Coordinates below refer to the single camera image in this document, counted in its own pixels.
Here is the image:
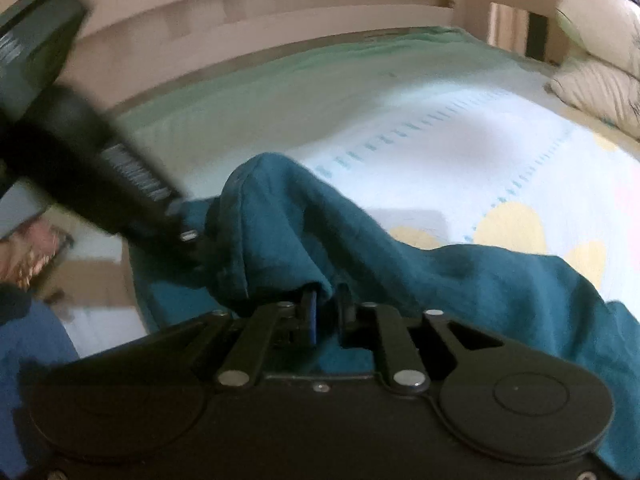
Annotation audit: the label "pink patterned object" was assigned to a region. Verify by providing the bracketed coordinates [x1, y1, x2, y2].
[0, 220, 74, 292]

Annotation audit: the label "teal pants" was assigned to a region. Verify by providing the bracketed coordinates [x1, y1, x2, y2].
[132, 152, 640, 480]

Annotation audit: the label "white leaf print pillow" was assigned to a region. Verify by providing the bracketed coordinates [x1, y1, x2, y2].
[547, 57, 640, 137]
[555, 0, 640, 77]

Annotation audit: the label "wooden bed rail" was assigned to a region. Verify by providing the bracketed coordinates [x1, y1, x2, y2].
[50, 0, 466, 111]

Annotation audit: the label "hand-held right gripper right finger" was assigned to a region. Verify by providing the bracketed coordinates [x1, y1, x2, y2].
[336, 284, 506, 393]

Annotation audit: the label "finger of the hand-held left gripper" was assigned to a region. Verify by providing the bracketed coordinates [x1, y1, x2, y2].
[167, 210, 217, 273]

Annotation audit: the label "person's left leg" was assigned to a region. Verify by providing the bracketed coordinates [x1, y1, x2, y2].
[0, 300, 82, 477]

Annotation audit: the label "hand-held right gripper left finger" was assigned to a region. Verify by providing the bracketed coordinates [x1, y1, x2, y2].
[170, 287, 321, 390]

